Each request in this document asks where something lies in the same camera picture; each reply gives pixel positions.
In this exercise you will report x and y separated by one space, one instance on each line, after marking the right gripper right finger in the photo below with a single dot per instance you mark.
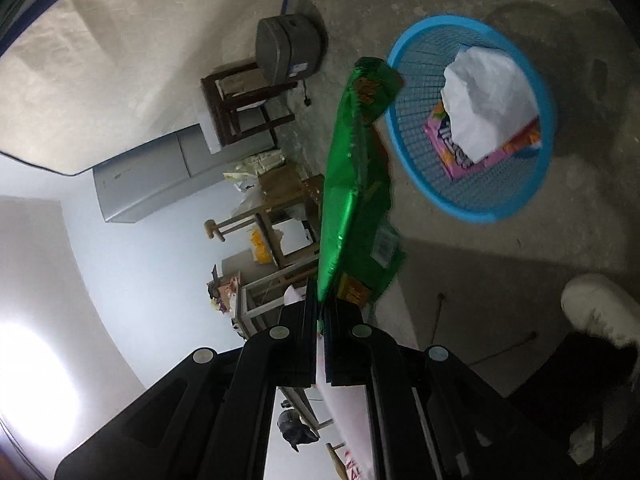
432 417

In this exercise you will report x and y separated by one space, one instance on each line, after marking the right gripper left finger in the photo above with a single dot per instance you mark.
206 418

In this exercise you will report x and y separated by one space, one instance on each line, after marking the green snack bag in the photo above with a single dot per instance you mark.
360 250

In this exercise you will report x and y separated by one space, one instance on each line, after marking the pink snack packet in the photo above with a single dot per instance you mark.
455 162

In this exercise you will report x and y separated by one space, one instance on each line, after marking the white paper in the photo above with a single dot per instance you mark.
488 100

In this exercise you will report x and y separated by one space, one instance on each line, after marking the blue trash basket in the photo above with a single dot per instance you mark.
420 55

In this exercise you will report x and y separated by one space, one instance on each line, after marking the black helmet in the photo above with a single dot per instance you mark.
294 431

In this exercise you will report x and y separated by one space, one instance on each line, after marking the grey wooden side table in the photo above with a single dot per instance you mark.
255 305

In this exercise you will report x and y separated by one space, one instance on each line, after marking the orange plastic bag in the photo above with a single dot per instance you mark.
261 251

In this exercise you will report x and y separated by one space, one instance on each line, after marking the white shoe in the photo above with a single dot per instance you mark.
595 305

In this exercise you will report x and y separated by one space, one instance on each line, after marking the wooden chair black seat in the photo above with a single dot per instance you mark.
269 212

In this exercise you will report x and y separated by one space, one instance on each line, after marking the grey refrigerator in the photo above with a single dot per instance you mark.
144 180

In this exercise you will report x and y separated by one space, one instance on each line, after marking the dark wooden stool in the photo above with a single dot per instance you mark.
225 108

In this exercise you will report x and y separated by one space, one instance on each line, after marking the white mattress with blue edge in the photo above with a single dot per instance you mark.
90 79

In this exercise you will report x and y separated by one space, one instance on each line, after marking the grey rice cooker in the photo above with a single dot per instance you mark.
287 48

